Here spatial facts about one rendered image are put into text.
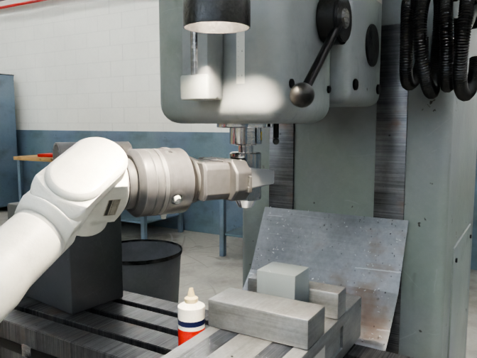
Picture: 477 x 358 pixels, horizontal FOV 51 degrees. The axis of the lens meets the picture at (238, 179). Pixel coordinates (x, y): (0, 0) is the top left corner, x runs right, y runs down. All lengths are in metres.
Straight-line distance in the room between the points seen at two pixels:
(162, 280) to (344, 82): 1.99
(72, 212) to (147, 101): 5.89
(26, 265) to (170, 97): 0.30
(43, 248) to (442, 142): 0.74
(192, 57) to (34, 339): 0.57
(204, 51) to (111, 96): 6.23
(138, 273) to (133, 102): 4.23
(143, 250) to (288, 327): 2.39
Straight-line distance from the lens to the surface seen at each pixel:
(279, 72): 0.63
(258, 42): 0.63
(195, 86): 0.63
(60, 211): 0.55
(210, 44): 0.63
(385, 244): 1.04
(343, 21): 0.73
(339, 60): 0.79
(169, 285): 2.68
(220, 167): 0.67
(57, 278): 1.01
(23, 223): 0.55
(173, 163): 0.64
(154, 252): 3.00
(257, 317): 0.68
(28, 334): 0.98
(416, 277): 1.07
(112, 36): 6.89
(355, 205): 1.07
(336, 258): 1.06
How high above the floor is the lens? 1.31
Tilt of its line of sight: 6 degrees down
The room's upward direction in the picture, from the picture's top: straight up
